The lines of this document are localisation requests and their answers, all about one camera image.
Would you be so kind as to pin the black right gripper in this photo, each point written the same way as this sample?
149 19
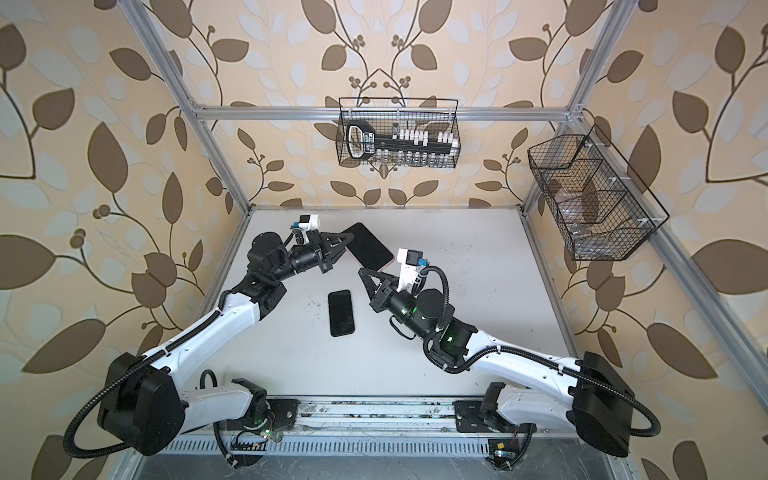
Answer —
385 296

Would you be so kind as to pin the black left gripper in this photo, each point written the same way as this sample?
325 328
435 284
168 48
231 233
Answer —
324 250

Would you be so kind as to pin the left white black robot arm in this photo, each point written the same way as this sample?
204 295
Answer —
147 404

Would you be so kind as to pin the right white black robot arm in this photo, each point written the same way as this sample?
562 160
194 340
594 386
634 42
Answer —
584 394

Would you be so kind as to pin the black phone on table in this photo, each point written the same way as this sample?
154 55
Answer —
341 316

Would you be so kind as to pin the black tool in basket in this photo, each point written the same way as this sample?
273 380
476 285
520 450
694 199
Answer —
397 142

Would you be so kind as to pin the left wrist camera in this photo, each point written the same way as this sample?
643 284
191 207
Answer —
306 223

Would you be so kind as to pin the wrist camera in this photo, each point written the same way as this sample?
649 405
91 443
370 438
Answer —
411 262
306 223

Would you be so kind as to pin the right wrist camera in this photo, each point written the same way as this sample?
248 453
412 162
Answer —
411 262

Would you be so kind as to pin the back wall wire basket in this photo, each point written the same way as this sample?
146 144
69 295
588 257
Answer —
417 111

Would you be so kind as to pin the wall wire basket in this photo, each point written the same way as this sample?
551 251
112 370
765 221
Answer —
417 111
602 207

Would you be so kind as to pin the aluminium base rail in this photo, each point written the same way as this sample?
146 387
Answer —
345 416

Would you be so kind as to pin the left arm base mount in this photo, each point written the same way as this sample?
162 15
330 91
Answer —
243 442

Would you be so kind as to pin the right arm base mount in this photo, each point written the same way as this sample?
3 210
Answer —
472 416

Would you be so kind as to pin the right wall wire basket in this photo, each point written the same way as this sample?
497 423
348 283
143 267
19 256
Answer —
602 207

